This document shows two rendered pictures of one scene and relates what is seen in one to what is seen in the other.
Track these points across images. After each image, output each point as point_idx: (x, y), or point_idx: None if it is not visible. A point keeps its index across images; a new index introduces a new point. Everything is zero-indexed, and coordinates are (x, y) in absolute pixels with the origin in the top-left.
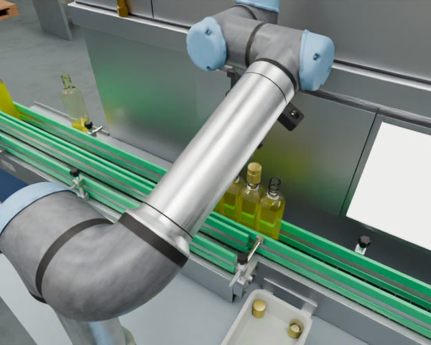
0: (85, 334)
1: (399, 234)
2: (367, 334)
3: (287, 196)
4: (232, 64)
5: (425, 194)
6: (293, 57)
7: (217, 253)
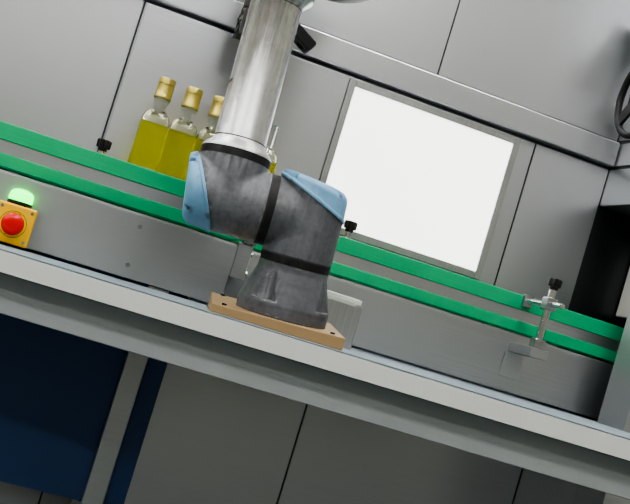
0: (283, 62)
1: (371, 234)
2: (379, 333)
3: None
4: None
5: (393, 170)
6: None
7: None
